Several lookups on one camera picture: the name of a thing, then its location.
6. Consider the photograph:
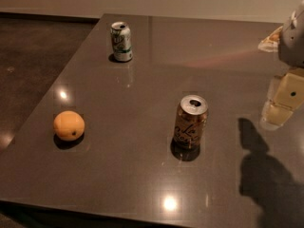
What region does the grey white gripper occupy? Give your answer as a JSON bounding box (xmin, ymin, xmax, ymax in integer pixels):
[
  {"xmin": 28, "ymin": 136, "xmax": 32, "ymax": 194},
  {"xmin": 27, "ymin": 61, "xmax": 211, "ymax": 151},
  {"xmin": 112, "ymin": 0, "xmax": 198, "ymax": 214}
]
[{"xmin": 257, "ymin": 1, "xmax": 304, "ymax": 131}]

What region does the orange La Croix can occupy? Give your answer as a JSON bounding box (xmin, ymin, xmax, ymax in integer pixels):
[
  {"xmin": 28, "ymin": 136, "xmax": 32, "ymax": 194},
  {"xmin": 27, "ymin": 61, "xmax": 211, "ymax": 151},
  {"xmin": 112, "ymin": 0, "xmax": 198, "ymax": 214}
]
[{"xmin": 173, "ymin": 95, "xmax": 208, "ymax": 149}]

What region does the green and white soda can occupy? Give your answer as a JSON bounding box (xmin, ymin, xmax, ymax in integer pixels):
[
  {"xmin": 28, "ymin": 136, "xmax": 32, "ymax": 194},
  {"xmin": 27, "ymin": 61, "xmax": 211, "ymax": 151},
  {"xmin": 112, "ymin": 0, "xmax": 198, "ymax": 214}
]
[{"xmin": 110, "ymin": 21, "xmax": 133, "ymax": 62}]

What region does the orange fruit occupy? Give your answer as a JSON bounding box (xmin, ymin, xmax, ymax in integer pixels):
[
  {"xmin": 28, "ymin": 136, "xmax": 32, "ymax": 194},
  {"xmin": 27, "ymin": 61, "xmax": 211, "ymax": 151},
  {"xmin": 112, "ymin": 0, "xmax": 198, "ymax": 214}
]
[{"xmin": 53, "ymin": 111, "xmax": 86, "ymax": 142}]

